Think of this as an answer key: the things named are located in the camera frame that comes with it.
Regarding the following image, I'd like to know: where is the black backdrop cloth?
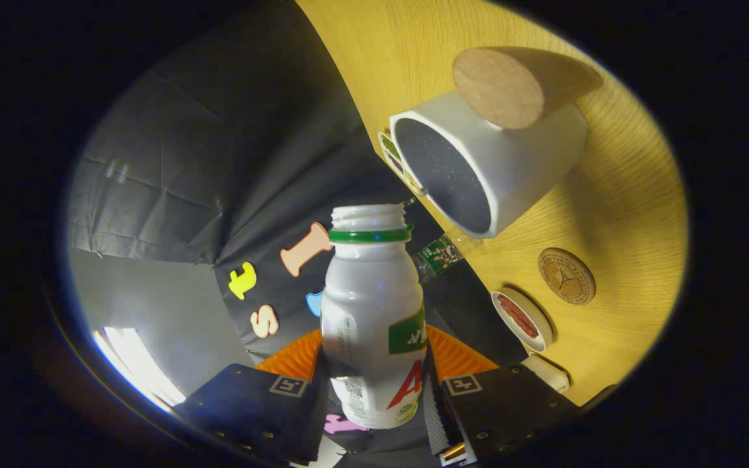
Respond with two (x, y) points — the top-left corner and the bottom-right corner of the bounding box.
(66, 0), (531, 468)

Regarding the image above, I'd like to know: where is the round cork coaster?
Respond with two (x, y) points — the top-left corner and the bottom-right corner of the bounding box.
(538, 247), (597, 306)

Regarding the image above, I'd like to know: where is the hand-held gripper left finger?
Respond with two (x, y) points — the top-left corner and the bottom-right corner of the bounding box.
(173, 328), (330, 465)

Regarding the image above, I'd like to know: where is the white cup with wooden handle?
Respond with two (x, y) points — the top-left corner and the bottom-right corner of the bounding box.
(389, 47), (604, 240)

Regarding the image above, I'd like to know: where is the white divided dish with beans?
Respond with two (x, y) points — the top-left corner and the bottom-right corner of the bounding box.
(378, 131), (424, 196)

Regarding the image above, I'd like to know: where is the white toaster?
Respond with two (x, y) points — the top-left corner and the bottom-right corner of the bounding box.
(521, 353), (571, 394)

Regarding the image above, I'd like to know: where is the wooden table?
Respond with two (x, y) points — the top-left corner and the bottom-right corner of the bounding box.
(295, 0), (689, 407)

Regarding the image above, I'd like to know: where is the round white plate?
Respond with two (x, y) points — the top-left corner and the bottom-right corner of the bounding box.
(491, 287), (554, 354)

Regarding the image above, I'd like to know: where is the red meat strip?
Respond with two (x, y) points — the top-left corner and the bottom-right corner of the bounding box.
(499, 294), (540, 335)
(497, 296), (536, 339)

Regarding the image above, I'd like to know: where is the white juice bottle green label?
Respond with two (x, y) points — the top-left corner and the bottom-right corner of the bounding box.
(321, 203), (428, 430)

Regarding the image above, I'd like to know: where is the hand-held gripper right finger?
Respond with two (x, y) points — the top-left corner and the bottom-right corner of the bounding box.
(421, 325), (580, 467)

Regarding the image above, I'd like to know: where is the clear plastic water bottle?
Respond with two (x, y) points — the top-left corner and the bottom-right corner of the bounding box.
(412, 227), (479, 281)

